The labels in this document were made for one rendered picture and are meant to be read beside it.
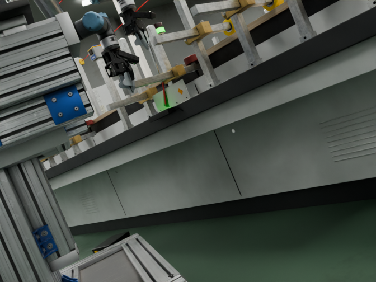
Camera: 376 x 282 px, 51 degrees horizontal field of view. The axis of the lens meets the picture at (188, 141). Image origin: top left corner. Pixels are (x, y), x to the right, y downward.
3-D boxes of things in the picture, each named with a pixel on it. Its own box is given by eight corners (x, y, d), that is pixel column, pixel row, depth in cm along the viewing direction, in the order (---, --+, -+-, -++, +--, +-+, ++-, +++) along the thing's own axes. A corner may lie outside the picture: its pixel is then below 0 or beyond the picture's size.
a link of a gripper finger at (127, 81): (125, 95, 171) (116, 75, 171) (135, 92, 175) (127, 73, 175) (128, 93, 169) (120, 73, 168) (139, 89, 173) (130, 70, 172)
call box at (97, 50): (97, 58, 228) (92, 46, 227) (92, 62, 233) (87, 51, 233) (107, 56, 232) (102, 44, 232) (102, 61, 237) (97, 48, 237)
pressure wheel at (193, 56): (198, 75, 196) (189, 53, 196) (188, 80, 203) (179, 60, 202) (208, 71, 202) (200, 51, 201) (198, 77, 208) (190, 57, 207)
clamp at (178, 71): (179, 75, 187) (175, 65, 187) (163, 85, 197) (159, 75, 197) (187, 73, 191) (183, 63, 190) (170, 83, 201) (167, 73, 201)
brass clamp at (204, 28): (204, 33, 167) (200, 22, 167) (184, 46, 178) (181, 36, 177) (214, 31, 171) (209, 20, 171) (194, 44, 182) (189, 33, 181)
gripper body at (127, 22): (134, 37, 194) (125, 14, 193) (147, 29, 190) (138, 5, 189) (125, 37, 187) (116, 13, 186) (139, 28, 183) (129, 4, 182)
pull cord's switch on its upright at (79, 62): (114, 145, 456) (76, 56, 451) (110, 146, 463) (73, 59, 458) (120, 142, 461) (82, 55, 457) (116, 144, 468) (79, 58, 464)
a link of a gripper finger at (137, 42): (140, 53, 190) (132, 35, 190) (149, 48, 187) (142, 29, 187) (136, 53, 187) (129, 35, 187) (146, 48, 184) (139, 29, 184)
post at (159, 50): (186, 116, 194) (147, 24, 192) (182, 117, 196) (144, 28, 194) (191, 113, 196) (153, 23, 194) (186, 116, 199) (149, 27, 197)
